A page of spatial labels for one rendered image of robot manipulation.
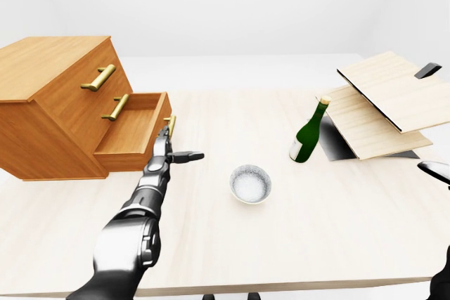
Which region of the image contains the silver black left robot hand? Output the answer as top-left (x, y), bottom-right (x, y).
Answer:
top-left (144, 125), bottom-right (205, 174)

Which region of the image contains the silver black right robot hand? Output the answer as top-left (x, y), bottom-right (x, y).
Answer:
top-left (416, 160), bottom-right (450, 191)

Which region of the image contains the open wooden drawer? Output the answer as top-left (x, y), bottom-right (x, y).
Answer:
top-left (93, 91), bottom-right (173, 173)

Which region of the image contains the wooden cabinet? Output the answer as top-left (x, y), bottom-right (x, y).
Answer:
top-left (0, 35), bottom-right (173, 182)

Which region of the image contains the speckled grey ceramic bowl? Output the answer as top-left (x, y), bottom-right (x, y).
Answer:
top-left (229, 163), bottom-right (273, 206)

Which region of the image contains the green glass bottle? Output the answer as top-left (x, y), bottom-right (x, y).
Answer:
top-left (288, 95), bottom-right (333, 164)

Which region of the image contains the short brass drawer handle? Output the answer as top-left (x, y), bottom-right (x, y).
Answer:
top-left (162, 114), bottom-right (177, 141)

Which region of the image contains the mid-length brass drawer handle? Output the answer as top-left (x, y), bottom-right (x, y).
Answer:
top-left (101, 93), bottom-right (130, 122)

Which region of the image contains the wooden drawer with mid-length handle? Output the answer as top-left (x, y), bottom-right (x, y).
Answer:
top-left (65, 89), bottom-right (138, 156)

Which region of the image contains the long brass drawer handle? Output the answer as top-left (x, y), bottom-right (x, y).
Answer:
top-left (80, 63), bottom-right (117, 93)

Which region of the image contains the black handle block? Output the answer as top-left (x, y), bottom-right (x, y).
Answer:
top-left (413, 62), bottom-right (443, 81)

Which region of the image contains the wooden drawer with longest handle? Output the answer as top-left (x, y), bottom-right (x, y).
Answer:
top-left (30, 36), bottom-right (134, 132)

